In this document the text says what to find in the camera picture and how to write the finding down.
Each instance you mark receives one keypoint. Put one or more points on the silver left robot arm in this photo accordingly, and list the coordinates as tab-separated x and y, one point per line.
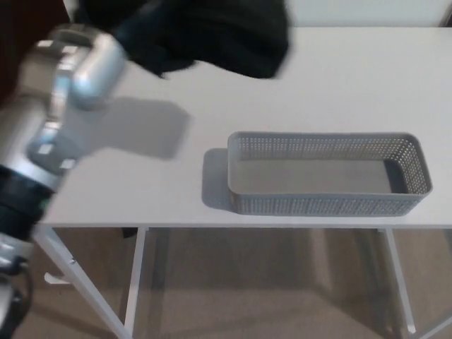
95	70

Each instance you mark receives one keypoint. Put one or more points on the white cabinet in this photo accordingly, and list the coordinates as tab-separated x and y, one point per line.
370	12

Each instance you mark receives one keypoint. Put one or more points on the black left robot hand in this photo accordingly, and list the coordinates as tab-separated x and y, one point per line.
141	39

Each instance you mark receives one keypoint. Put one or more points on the small black floor object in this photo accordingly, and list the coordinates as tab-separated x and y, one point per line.
129	233

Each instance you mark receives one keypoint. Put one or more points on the white table side hook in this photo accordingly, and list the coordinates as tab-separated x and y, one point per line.
56	279

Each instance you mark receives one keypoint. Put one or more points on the white metal table leg frame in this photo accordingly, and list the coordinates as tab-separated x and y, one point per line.
136	282
399	282

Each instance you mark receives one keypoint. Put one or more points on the grey perforated plastic basket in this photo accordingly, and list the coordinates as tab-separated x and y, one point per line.
318	206

